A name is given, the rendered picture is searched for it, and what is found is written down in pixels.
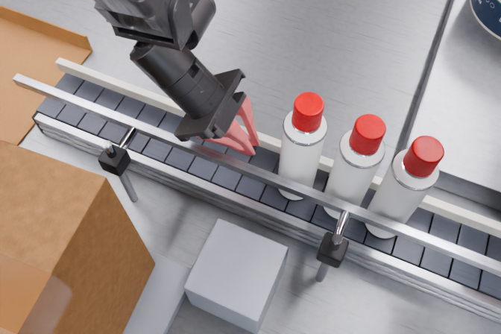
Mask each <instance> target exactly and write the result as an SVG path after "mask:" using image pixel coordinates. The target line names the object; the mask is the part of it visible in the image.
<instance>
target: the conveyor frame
mask: <svg viewBox="0 0 501 334"><path fill-rule="evenodd" d="M31 118H32V119H33V120H34V122H35V123H36V125H37V127H38V128H39V129H40V130H41V132H42V133H44V134H45V135H47V136H50V137H52V138H54V139H57V140H60V141H61V142H65V143H66V144H69V145H71V146H74V147H76V148H79V149H81V150H83V151H86V152H88V153H90V154H93V155H96V156H97V157H99V156H100V155H101V153H102V151H103V150H104V149H103V146H102V145H103V143H104V142H105V141H106V140H105V139H102V138H99V137H97V136H94V135H92V134H90V133H87V132H85V131H82V130H79V129H77V128H75V127H72V126H70V125H67V124H65V123H62V122H59V121H58V120H55V119H52V118H50V117H47V116H45V115H43V114H42V113H38V112H37V111H36V112H35V114H33V116H32V117H31ZM127 152H128V153H129V155H130V158H131V161H130V164H129V165H128V167H127V169H129V170H131V171H134V172H136V173H138V174H141V175H144V176H146V177H149V178H151V179H153V180H155V181H158V182H160V183H163V184H165V185H167V186H170V187H172V188H174V189H177V190H180V191H181V192H185V193H186V194H189V195H191V196H194V197H196V198H199V199H201V200H203V201H206V202H208V203H210V204H213V205H216V206H217V207H221V208H222V209H225V210H228V211H230V212H233V213H235V214H237V215H240V216H242V217H244V218H247V219H249V220H251V221H255V222H256V223H258V224H261V225H264V226H266V227H269V228H271V229H273V230H276V231H278V232H280V233H283V234H285V235H287V236H291V237H292V238H295V239H297V240H300V241H302V242H305V243H307V244H309V245H312V246H314V247H316V248H317V247H318V244H319V242H320V241H322V240H323V237H324V234H325V233H326V232H330V231H328V230H325V229H324V228H321V227H318V226H316V225H314V224H310V223H309V222H306V221H303V220H301V219H299V218H296V217H294V216H292V215H289V214H286V213H284V212H281V211H279V210H277V209H274V208H272V207H269V206H266V205H264V204H261V203H259V202H257V201H254V200H252V199H250V198H246V197H245V196H242V195H239V194H237V193H235V192H232V191H230V190H228V189H225V188H222V187H220V186H217V185H215V184H213V183H210V182H208V181H205V180H202V179H200V178H198V177H195V176H193V175H190V174H187V173H186V172H184V171H181V170H178V169H176V168H173V167H171V166H167V165H166V164H163V163H161V162H158V161H156V160H153V159H151V158H149V157H146V156H143V155H141V154H138V153H136V152H134V151H131V150H129V149H127ZM330 233H333V232H330ZM342 238H344V239H347V240H348V241H349V245H348V247H347V251H346V254H345V256H344V259H346V260H348V261H350V262H353V263H355V264H357V265H360V266H362V267H364V268H367V269H369V270H372V271H375V272H377V273H379V274H381V275H384V276H386V277H389V278H391V279H393V280H396V281H398V282H400V283H403V284H406V285H407V286H411V287H412V288H415V289H417V290H420V291H422V292H425V293H427V294H430V295H432V296H434V297H437V298H439V299H442V300H444V301H446V302H448V303H451V304H454V305H456V306H459V307H461V308H463V309H466V310H468V311H470V312H473V313H475V314H477V315H481V316H482V317H484V318H487V319H490V320H492V321H495V322H497V323H499V324H501V300H497V299H496V298H493V297H490V296H488V295H486V294H483V293H481V292H478V291H476V290H473V289H470V288H468V287H466V286H463V285H461V284H459V283H456V282H453V281H452V280H448V279H446V278H444V277H441V276H439V275H437V274H433V273H432V272H429V271H426V270H424V269H422V268H419V267H417V266H415V265H412V264H409V263H407V262H404V261H402V260H400V259H397V258H395V257H392V256H389V255H388V254H385V253H382V252H380V251H377V250H374V249H373V248H370V247H368V246H365V245H362V244H360V243H358V242H355V241H353V240H350V239H348V238H345V237H342Z"/></svg>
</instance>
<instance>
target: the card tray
mask: <svg viewBox="0 0 501 334"><path fill-rule="evenodd" d="M91 53H92V47H91V45H90V43H89V40H88V38H87V35H84V34H80V33H78V32H76V31H72V30H69V29H67V28H64V27H61V26H59V25H55V24H53V23H50V22H47V21H45V20H42V19H39V18H37V17H34V16H30V15H28V14H26V13H22V12H19V11H18V10H14V9H11V8H9V7H5V6H3V5H0V140H3V141H5V142H9V143H11V144H14V145H19V144H20V143H21V141H22V140H23V139H24V138H25V137H26V135H27V134H28V133H29V131H30V130H31V129H32V127H33V126H34V125H35V124H36V123H35V122H34V120H33V119H32V118H31V117H32V116H33V114H35V112H36V109H37V108H38V106H40V105H41V103H42V102H43V101H44V99H45V98H46V96H44V95H41V94H39V93H37V92H34V91H31V90H29V89H26V88H24V87H22V86H19V85H16V83H15V82H14V80H13V78H14V77H15V76H16V74H17V73H18V74H21V75H24V76H25V77H28V78H31V79H34V80H36V81H39V82H41V83H44V84H47V85H49V86H52V87H55V86H56V84H57V83H58V81H59V80H60V79H61V78H62V77H63V76H64V74H65V72H63V71H60V70H59V69H58V67H57V64H56V63H55V62H56V61H57V59H58V58H59V57H60V58H63V59H65V60H68V61H71V62H73V63H76V64H78V65H82V64H83V63H84V61H85V60H86V59H87V58H88V56H89V55H90V54H91Z"/></svg>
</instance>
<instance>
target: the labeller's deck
mask: <svg viewBox="0 0 501 334"><path fill-rule="evenodd" d="M419 136H432V137H434V138H436V139H437V140H438V141H439V142H440V143H441V144H442V145H443V147H444V156H443V158H442V159H441V161H440V163H439V164H438V167H439V171H440V174H439V178H438V181H437V183H436V184H435V185H434V186H435V187H438V188H440V189H443V190H446V191H448V192H452V193H454V194H456V195H460V196H462V197H464V198H468V199H470V200H472V201H475V202H478V203H481V204H484V205H486V206H489V207H492V208H494V209H498V210H500V211H501V40H500V39H498V38H496V37H495V36H494V35H492V34H491V33H489V32H488V31H487V30H486V29H485V28H483V27H482V25H481V24H480V23H479V22H478V20H477V19H476V17H475V16H474V14H473V11H472V9H471V6H470V0H451V1H450V6H449V8H448V11H447V15H446V17H445V20H444V24H443V26H442V29H441V32H440V35H439V38H438V41H437V44H436V47H435V50H434V53H433V56H432V59H431V62H430V64H429V68H428V71H427V73H426V77H425V80H424V82H423V86H422V89H421V91H420V95H419V98H418V100H417V104H416V107H415V111H414V113H413V116H412V120H411V122H410V125H409V129H408V131H407V134H406V138H405V140H404V143H403V147H402V149H401V150H403V149H407V148H410V146H411V144H412V143H413V141H414V140H415V139H416V138H417V137H419Z"/></svg>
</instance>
